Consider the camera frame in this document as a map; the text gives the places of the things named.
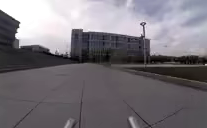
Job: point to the grey glass-fronted building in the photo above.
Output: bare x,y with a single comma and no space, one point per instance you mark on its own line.
104,45

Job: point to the distant row of trees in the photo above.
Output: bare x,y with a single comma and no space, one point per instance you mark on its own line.
184,59

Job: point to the tall lamp pole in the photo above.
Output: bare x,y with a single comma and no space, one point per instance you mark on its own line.
144,46

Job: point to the robot's own part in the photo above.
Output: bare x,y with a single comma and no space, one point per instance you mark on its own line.
69,123
133,122

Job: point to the dark sloped stepped embankment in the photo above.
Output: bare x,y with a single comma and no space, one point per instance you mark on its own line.
21,60

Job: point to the pale stone kerb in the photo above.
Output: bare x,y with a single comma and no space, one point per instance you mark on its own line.
177,81

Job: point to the grey paved slab ground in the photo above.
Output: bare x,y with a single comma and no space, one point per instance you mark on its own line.
91,93

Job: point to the low flat building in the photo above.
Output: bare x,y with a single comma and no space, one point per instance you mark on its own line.
34,48

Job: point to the dark tall building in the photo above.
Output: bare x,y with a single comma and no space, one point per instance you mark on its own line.
2,31

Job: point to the dark grass strip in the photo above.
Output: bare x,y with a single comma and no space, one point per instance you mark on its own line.
187,73

